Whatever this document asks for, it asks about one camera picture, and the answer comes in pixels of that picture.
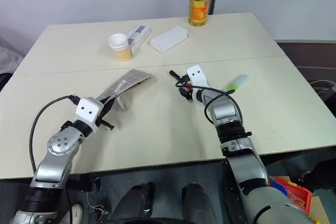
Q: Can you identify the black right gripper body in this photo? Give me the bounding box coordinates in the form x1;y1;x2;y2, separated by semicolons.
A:
178;74;195;102

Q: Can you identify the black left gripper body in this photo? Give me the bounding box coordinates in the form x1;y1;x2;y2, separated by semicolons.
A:
94;109;106;128

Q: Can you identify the grey grid pouch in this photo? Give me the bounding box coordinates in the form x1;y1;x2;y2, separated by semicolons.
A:
98;69;154;111

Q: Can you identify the green highlighter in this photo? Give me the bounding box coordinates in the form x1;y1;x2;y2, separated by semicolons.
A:
226;73;251;92

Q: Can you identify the plain white box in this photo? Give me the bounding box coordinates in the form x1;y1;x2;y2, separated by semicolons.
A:
150;25;189;54

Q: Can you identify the tan paper cup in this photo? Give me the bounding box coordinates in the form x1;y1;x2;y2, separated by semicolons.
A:
113;45;133;63

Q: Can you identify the grey and white carton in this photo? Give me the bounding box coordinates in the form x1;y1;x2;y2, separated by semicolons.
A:
125;24;152;54

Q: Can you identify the white paper cup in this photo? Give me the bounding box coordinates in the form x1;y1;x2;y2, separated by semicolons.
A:
107;33;130;51

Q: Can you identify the yellow cooking oil bottle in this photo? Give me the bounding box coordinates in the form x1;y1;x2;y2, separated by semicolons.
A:
187;0;213;28

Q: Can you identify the white shoe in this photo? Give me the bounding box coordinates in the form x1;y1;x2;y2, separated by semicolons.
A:
61;203;85;224

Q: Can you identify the red plastic bin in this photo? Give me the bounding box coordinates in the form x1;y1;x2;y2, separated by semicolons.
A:
269;176;313;217

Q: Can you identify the brown cardboard box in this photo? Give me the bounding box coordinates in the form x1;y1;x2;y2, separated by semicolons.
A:
309;195;333;224

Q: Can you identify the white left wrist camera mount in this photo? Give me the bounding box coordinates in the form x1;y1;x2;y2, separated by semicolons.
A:
74;98;104;133

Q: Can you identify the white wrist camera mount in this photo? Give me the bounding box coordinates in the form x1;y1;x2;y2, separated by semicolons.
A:
74;98;104;133
186;65;212;103

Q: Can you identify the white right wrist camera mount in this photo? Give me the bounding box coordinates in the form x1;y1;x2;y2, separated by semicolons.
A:
186;65;212;103

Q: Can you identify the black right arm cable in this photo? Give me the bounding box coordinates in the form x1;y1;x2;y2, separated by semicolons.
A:
175;79;236;125

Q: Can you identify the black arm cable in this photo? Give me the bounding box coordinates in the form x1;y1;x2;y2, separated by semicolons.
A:
175;79;236;125
29;94;81;174

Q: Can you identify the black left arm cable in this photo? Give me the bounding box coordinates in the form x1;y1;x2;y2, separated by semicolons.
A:
29;94;81;174

